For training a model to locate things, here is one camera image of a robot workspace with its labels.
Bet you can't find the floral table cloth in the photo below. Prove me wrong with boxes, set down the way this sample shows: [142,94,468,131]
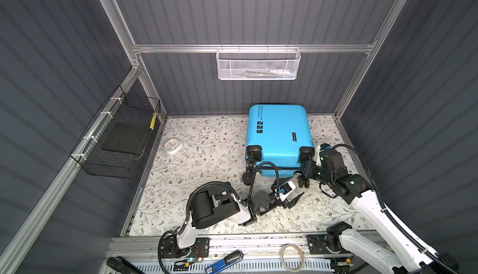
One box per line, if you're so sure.
[129,117,372,236]

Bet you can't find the black pad in basket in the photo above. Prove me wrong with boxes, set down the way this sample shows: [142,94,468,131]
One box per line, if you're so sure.
[102,123,146,154]

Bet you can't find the items in white basket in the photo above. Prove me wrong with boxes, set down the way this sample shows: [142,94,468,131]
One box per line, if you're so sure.
[230,69,296,80]

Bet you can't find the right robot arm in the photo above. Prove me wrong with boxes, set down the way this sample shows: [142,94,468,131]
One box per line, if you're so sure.
[299,143,459,274]

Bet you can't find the coiled white cable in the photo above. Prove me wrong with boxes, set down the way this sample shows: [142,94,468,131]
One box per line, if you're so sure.
[279,243,306,273]

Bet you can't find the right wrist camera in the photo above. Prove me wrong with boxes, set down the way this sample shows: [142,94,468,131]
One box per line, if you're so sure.
[319,143,332,157]

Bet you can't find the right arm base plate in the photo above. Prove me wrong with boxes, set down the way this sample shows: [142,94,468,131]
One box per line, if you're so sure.
[307,234,350,254]

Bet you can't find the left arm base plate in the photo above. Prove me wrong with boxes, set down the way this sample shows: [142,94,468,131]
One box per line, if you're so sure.
[159,235,210,259]

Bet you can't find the yellow marker pen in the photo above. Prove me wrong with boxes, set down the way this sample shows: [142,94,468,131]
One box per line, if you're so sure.
[149,112,157,130]

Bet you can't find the black handle tool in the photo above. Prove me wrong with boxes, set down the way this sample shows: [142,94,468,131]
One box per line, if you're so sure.
[107,257,144,274]

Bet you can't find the blue black handled tool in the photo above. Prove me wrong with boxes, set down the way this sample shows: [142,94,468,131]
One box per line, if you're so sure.
[205,250,244,274]

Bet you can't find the blue hard-shell suitcase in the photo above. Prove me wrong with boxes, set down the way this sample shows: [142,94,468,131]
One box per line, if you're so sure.
[242,104,315,186]

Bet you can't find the white wire mesh basket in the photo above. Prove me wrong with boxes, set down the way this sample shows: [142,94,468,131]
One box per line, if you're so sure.
[215,46,301,81]

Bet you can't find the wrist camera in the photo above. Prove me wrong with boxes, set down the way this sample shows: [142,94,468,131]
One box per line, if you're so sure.
[319,143,332,157]
[274,178,296,203]

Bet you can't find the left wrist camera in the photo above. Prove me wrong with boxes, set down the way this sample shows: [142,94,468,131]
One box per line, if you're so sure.
[274,178,296,203]

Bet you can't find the black wire wall basket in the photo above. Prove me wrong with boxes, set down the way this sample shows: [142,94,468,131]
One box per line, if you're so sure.
[70,88,161,179]

